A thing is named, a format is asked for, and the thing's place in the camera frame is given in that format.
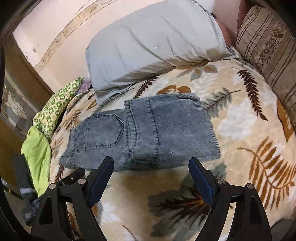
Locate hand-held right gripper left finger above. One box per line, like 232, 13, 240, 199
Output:
30, 156, 114, 241

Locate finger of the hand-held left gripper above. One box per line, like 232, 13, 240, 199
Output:
57, 167, 86, 188

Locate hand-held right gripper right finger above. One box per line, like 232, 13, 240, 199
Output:
188, 157, 273, 241

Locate blue denim pants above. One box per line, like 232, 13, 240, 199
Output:
58, 93, 221, 172

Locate lime green cloth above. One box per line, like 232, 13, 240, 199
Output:
21, 126, 52, 197

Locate leaf print blanket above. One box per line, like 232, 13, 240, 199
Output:
47, 52, 296, 241

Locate green checkered pillow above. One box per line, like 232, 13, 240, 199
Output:
32, 77, 84, 139

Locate wooden door with glass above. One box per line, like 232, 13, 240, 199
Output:
0, 32, 56, 209

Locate purple plastic bag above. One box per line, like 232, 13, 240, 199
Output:
77, 77, 93, 94

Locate grey pillow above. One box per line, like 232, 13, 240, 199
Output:
85, 0, 236, 105

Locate striped floral cushion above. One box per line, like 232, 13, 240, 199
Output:
236, 5, 296, 129

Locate brown pillow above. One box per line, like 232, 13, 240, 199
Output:
214, 19, 233, 45

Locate brown upholstered headboard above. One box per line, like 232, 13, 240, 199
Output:
236, 0, 257, 30

